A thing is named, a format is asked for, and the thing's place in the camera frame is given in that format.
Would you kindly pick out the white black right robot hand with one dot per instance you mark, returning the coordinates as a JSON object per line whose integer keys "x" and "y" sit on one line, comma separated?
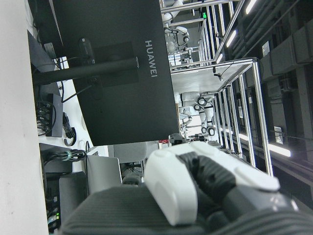
{"x": 171, "y": 186}

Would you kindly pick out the silver laptop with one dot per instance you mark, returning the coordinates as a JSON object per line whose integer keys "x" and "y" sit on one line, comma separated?
{"x": 104, "y": 173}

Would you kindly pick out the white humanoid robot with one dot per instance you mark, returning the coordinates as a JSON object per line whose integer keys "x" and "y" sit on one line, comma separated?
{"x": 179, "y": 36}
{"x": 203, "y": 112}

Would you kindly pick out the grey computer tower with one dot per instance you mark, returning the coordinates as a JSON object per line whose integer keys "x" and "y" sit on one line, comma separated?
{"x": 72, "y": 195}

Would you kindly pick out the long ceiling light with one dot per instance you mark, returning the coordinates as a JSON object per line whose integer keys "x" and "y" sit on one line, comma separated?
{"x": 278, "y": 149}
{"x": 250, "y": 6}
{"x": 231, "y": 39}

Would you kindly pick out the black Huawei monitor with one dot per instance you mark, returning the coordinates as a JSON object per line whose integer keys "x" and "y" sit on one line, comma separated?
{"x": 117, "y": 73}

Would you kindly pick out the black hub box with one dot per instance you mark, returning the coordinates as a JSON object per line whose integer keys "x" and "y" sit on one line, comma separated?
{"x": 55, "y": 115}

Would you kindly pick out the aluminium frame rack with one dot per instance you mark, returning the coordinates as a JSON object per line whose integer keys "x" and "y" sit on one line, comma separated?
{"x": 244, "y": 102}

